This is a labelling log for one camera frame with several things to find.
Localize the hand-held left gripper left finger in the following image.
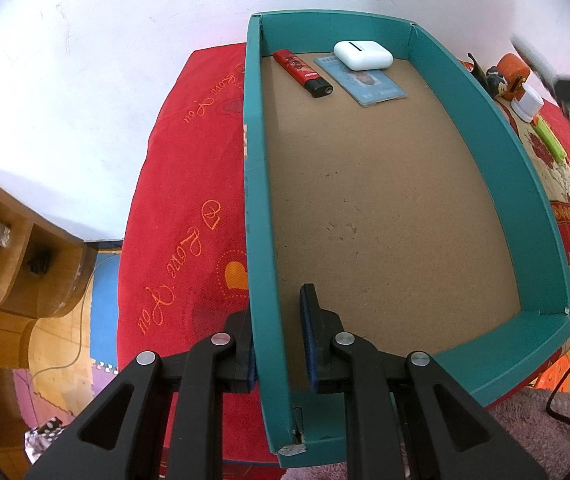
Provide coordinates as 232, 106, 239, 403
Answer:
29, 307, 258, 480

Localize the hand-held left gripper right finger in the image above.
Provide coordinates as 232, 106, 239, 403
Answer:
297, 282, 548, 480

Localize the orange plastic device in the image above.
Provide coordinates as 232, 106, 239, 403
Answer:
495, 53, 531, 98

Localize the green orange utility knife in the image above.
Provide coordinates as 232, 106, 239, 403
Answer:
532, 116, 567, 163

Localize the white round container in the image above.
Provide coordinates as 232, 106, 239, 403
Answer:
511, 85, 544, 123

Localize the panda plush toy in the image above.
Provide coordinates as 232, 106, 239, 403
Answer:
485, 65, 511, 98

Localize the teal cardboard box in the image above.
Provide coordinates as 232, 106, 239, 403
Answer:
242, 10, 570, 468

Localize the blue ID card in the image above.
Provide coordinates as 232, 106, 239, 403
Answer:
313, 54, 408, 108

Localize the white earbuds case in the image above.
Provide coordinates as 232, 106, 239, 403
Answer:
333, 40, 394, 72

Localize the red lighter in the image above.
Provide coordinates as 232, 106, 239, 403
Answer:
272, 49, 334, 99

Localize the blue foam floor mat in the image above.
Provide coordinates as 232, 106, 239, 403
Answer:
90, 252, 126, 368

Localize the pink foam floor mat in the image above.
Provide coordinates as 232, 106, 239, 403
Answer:
12, 360, 120, 426

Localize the red printed blanket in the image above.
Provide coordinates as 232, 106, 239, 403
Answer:
115, 42, 570, 471

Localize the small dark shelf item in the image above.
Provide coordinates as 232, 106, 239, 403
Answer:
25, 247, 53, 276

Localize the black dotted bag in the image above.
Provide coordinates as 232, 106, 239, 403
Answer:
25, 416, 66, 463

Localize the thin floor cable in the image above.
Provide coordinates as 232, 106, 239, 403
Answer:
32, 255, 116, 378

